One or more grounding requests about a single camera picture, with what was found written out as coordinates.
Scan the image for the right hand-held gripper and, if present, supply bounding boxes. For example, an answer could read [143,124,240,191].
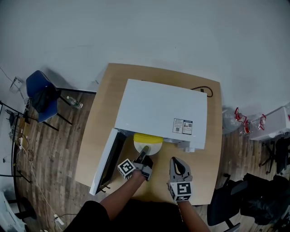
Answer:
[167,156,193,202]

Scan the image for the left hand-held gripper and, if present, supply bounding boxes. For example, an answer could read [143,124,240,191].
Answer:
[117,145,154,182]

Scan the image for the white round plate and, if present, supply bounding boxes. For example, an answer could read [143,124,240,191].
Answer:
[133,140,163,156]

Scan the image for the yellow corn cob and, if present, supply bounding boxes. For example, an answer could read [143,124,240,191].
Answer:
[133,133,164,144]

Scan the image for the white microwave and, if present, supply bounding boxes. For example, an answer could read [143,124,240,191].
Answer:
[89,78,208,197]

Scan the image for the person's left forearm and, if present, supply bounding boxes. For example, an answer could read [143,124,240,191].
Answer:
[99,173,147,222]

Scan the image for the person's right forearm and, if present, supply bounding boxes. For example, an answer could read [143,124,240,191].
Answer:
[176,200,210,232]

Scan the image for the person's black clothing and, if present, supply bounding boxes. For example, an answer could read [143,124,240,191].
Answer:
[64,199,189,232]

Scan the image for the large clear water jug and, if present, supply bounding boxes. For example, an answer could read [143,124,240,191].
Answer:
[222,106,247,135]
[241,114,267,136]

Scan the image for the small plastic water bottle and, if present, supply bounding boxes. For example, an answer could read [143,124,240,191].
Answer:
[66,95,84,110]

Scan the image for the black thin-legged chair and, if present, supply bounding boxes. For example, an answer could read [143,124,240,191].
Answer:
[259,135,290,175]

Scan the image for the white water dispenser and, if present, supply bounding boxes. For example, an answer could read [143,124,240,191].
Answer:
[249,106,290,141]

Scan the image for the black bag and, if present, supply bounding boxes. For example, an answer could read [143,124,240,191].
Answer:
[31,85,61,113]

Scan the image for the black framed whiteboard stand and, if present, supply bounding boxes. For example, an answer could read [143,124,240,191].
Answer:
[0,101,32,184]

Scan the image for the blue chair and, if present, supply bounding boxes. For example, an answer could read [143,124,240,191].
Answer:
[25,70,73,131]

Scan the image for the black cable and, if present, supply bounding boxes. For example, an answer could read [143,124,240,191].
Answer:
[190,85,214,98]

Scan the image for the white floor cable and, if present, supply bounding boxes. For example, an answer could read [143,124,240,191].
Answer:
[17,149,57,216]

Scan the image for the white wall box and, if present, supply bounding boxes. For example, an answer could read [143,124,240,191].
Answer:
[9,76,23,92]

